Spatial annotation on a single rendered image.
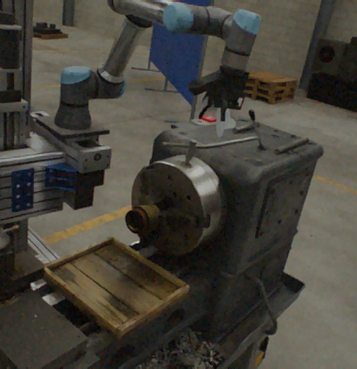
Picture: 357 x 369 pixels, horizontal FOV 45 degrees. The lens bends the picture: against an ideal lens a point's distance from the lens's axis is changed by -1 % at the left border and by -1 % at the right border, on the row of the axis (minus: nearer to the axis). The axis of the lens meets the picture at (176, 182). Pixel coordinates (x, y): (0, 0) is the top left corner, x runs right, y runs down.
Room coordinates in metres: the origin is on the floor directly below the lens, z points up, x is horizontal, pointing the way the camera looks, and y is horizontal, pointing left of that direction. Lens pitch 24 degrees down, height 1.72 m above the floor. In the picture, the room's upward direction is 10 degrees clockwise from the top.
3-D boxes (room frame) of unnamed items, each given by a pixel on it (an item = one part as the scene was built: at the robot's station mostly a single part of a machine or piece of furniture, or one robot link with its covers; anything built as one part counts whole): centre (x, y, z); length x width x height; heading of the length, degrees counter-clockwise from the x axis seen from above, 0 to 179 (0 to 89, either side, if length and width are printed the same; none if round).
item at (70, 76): (1.71, 0.46, 1.33); 0.13 x 0.12 x 0.14; 132
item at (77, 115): (1.70, 0.47, 1.21); 0.15 x 0.15 x 0.10
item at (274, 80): (9.33, -1.57, 0.22); 1.25 x 0.86 x 0.44; 148
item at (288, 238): (1.62, -0.23, 0.43); 0.60 x 0.48 x 0.86; 144
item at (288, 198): (1.62, -0.23, 1.06); 0.59 x 0.48 x 0.39; 144
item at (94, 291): (1.08, 0.14, 0.89); 0.36 x 0.30 x 0.04; 54
